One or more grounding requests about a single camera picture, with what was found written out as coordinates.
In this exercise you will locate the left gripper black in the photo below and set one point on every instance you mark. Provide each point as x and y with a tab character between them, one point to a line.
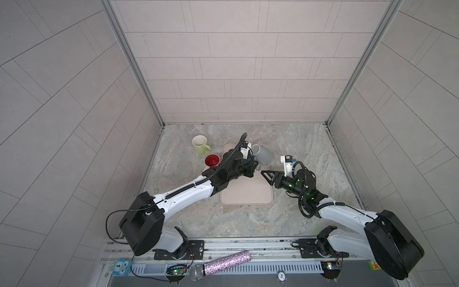
248	164

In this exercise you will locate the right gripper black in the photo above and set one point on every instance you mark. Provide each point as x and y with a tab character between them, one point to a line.
278	177

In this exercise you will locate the grey mug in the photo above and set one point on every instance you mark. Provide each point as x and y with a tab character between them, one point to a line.
262	154

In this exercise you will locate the white mug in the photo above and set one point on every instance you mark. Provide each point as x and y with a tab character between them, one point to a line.
212	160

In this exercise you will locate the light green mug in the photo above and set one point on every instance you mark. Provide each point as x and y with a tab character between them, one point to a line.
200	144

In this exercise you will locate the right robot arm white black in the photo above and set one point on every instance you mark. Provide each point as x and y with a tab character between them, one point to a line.
377	236

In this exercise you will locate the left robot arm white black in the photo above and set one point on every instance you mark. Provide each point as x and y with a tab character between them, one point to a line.
143	223

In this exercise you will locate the beige rectangular tray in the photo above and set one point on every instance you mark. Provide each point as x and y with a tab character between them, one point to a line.
247	191

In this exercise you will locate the right circuit board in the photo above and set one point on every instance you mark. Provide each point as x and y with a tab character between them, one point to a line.
331	270

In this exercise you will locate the circuit board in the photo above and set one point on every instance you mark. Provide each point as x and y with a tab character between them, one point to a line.
176	270
331	270

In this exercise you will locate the left circuit board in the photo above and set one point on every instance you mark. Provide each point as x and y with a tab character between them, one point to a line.
176	270

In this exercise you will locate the yellow sticker red mark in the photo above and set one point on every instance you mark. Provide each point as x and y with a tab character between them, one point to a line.
374	266

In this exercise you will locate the blue owl figure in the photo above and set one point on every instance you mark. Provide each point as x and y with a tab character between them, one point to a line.
122	267

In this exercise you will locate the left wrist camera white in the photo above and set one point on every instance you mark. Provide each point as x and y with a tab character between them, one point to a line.
245	150

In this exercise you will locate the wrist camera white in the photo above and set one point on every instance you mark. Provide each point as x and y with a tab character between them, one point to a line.
245	150
288	162

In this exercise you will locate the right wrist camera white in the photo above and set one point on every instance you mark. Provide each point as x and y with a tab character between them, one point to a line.
288	162

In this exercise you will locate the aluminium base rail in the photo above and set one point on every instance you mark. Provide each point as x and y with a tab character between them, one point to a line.
274	249

